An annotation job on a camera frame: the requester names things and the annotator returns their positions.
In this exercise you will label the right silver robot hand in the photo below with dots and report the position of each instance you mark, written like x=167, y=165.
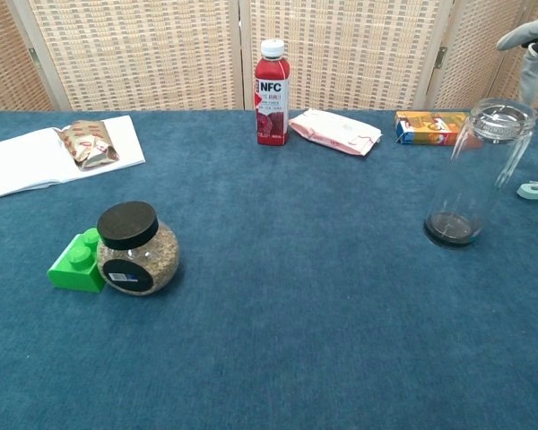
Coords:
x=531, y=76

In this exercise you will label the clear glass jar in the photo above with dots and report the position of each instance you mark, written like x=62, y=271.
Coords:
x=457, y=224

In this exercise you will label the orange snack box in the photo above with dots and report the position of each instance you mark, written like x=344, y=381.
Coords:
x=426, y=130

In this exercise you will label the pink wet wipes pack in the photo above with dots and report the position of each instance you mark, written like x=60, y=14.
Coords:
x=336, y=132

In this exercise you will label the red NFC juice bottle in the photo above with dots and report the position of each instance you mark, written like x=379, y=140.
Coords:
x=272, y=89

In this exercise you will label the blue tablecloth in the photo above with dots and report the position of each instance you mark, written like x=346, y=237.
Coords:
x=269, y=313

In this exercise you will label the glass jar with black lid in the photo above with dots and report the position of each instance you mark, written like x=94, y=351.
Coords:
x=136, y=264

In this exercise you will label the snack packet with red lips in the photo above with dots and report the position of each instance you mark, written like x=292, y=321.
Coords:
x=87, y=143

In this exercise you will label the green toy brick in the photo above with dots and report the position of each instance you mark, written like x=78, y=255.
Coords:
x=74, y=273

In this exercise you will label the white open notebook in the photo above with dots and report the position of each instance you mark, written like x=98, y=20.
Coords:
x=22, y=161

